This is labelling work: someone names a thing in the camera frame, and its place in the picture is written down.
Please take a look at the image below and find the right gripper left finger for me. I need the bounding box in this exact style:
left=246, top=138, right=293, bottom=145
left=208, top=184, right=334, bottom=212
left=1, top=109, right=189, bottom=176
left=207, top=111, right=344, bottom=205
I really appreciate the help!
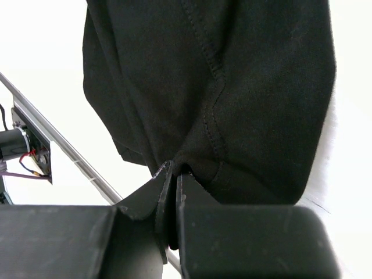
left=1, top=162, right=173, bottom=278

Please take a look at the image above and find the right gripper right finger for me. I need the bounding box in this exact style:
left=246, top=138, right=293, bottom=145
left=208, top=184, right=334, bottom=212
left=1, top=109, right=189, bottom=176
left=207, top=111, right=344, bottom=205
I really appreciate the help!
left=176, top=174, right=341, bottom=278

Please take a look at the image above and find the black skirt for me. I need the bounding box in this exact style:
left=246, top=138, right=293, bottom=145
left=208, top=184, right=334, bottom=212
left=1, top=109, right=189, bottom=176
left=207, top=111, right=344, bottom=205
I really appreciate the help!
left=83, top=0, right=335, bottom=204

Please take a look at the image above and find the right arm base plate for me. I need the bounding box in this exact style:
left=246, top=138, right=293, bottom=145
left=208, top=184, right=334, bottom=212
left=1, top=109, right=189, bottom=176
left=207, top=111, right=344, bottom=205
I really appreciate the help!
left=0, top=103, right=53, bottom=204

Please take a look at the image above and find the aluminium front rail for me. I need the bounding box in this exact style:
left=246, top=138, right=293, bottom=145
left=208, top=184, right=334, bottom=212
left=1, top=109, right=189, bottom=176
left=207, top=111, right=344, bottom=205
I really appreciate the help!
left=1, top=77, right=181, bottom=270

